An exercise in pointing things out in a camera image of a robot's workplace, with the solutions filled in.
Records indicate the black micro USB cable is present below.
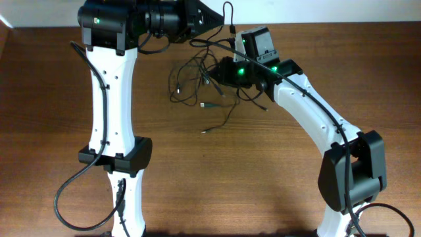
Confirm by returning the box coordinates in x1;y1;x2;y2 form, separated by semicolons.
201;1;269;134

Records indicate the black USB cable thin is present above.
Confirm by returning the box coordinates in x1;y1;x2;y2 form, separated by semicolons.
168;49;212;107

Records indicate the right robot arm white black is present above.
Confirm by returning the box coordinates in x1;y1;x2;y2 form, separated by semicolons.
210;26;387;236

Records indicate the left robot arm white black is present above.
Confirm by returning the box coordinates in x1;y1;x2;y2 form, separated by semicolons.
78;1;224;236

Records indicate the black USB cable thick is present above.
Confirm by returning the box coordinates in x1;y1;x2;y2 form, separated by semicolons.
168;47;225;107

